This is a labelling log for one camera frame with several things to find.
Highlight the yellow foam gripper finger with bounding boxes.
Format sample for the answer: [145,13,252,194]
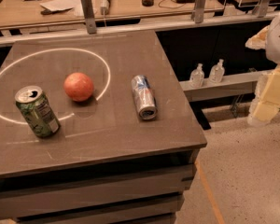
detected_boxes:
[247,65,280,126]
[245,26,269,49]

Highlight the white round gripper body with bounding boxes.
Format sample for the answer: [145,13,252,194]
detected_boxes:
[265,12,280,64]

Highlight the green soda can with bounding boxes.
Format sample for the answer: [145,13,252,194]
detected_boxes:
[15,86,61,138]

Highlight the silver blue energy drink can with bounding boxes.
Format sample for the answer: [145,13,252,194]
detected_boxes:
[132,75,158,120]

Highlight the grey low shelf beam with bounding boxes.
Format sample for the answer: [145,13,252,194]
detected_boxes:
[180,70,269,102]

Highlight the right clear sanitizer bottle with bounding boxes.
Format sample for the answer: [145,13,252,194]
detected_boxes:
[209,59,225,83]

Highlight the clear sanitizer bottle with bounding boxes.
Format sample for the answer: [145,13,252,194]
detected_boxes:
[189,63,204,88]
[209,59,225,83]

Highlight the left clear sanitizer bottle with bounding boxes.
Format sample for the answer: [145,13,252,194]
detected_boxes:
[189,63,204,88]

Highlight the grey handheld tool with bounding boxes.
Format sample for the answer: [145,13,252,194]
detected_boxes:
[100,0,111,15]

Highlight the orange ball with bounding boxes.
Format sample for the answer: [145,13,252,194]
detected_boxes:
[63,73,94,102]

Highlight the dark wooden table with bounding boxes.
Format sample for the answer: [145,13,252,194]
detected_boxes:
[0,32,206,224]

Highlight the white paper sheets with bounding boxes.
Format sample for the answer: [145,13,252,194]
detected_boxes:
[40,0,83,17]

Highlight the long wooden workbench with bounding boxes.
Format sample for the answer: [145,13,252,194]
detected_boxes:
[0,0,280,49]

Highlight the right metal bracket post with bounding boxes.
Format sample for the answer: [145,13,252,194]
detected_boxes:
[252,0,271,18]

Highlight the metal bracket post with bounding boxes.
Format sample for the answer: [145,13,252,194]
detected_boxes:
[190,0,216,24]
[252,0,271,18]
[80,0,96,34]

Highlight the middle metal bracket post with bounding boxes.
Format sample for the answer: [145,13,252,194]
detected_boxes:
[190,0,216,24]

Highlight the left metal bracket post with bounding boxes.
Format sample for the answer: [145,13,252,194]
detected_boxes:
[80,0,96,34]

